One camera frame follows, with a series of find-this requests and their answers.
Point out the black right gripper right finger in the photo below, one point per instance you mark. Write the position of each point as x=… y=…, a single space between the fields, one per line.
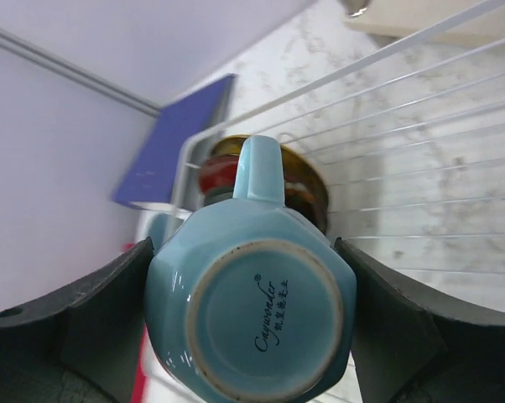
x=413 y=343

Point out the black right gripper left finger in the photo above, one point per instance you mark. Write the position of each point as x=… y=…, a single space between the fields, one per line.
x=79 y=343

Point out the light blue plastic cup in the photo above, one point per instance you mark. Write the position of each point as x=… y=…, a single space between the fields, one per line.
x=152 y=224

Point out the light blue ceramic mug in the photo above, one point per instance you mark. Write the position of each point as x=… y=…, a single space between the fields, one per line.
x=248 y=302

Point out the white wire dish rack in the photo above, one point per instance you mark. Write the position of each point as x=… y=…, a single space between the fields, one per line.
x=409 y=136

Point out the red and gold lacquer bowl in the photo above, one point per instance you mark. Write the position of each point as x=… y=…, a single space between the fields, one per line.
x=258 y=168

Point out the white two-tier shelf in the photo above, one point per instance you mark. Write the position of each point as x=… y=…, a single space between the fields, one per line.
x=399 y=19

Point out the blue ring binder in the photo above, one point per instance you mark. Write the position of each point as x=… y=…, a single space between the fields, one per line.
x=150 y=177

